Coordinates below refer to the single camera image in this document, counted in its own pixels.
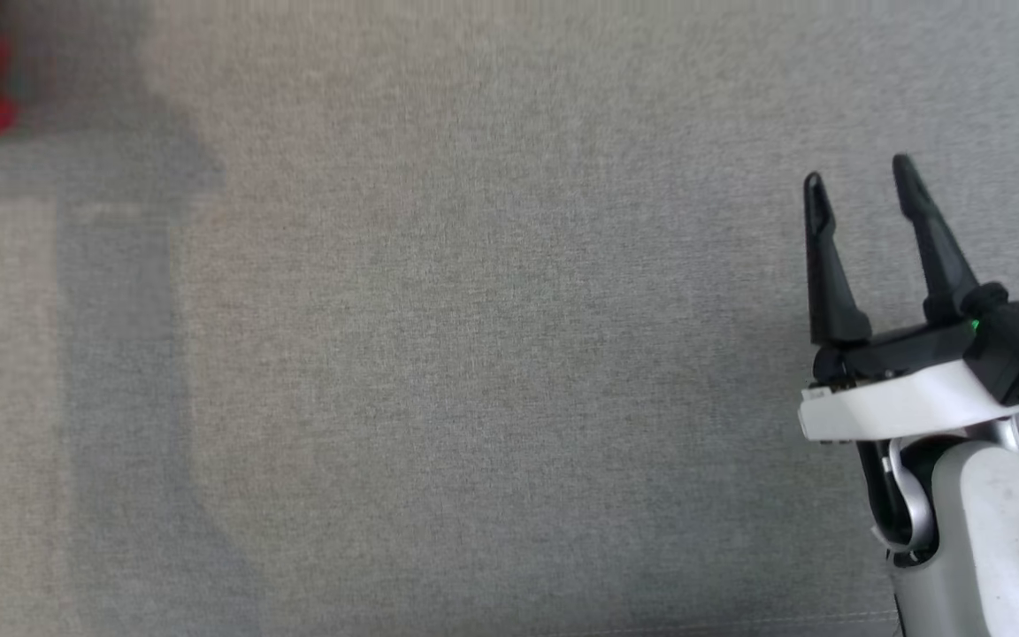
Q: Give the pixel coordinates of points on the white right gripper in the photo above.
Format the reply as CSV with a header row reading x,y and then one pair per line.
x,y
899,398

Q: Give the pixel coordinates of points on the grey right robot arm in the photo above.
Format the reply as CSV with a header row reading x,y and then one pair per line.
x,y
987,548

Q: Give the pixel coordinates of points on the grey fabric sofa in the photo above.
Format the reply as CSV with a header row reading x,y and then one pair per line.
x,y
474,354

